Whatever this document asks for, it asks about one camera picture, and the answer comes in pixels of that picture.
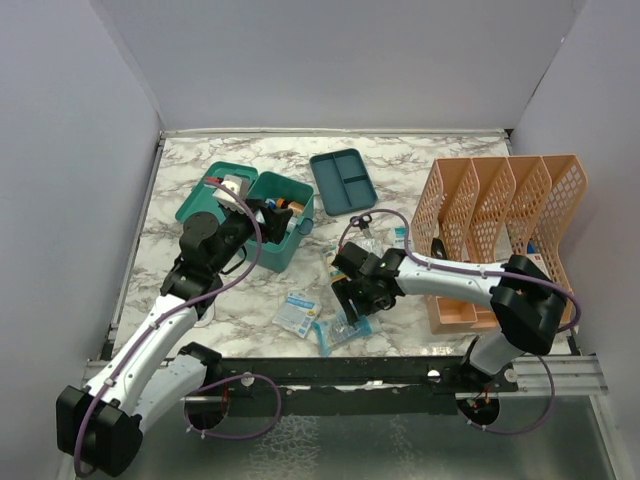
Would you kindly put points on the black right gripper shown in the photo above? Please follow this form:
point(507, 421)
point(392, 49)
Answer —
point(345, 290)

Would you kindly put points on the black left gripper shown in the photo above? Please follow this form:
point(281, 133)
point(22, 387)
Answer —
point(274, 220)

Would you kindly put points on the bandage pack yellow green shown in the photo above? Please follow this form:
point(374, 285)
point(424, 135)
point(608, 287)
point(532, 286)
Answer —
point(329, 255)

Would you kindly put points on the blue cotton swab bag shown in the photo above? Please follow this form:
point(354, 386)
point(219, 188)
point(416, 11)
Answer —
point(338, 331)

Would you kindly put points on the blue gauze dressing pack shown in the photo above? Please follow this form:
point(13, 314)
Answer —
point(297, 313)

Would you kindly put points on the teal medicine box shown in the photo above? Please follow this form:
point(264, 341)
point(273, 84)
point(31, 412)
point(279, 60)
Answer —
point(265, 185)

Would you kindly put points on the white plastic bottle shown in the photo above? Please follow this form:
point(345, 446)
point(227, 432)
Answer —
point(292, 224)

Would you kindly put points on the brown bottle orange cap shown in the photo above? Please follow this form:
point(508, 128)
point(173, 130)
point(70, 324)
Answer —
point(296, 208)

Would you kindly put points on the black handled scissors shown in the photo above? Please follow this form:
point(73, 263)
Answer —
point(363, 224)

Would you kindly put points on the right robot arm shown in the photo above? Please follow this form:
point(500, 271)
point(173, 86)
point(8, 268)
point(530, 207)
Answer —
point(528, 307)

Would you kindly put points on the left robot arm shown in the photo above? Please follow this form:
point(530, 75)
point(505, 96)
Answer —
point(102, 424)

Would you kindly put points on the small teal white sachet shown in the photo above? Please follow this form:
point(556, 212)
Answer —
point(399, 236)

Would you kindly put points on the dark teal divided tray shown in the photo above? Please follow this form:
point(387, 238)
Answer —
point(343, 182)

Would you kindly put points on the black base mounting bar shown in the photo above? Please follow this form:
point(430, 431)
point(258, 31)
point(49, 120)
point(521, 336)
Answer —
point(340, 385)

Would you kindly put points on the peach plastic file organizer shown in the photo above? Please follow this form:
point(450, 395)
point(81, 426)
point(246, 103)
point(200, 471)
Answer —
point(485, 209)

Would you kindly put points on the white box red label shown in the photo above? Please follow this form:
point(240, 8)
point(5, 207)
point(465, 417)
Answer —
point(533, 254)

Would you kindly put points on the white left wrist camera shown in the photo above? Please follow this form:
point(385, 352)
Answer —
point(235, 187)

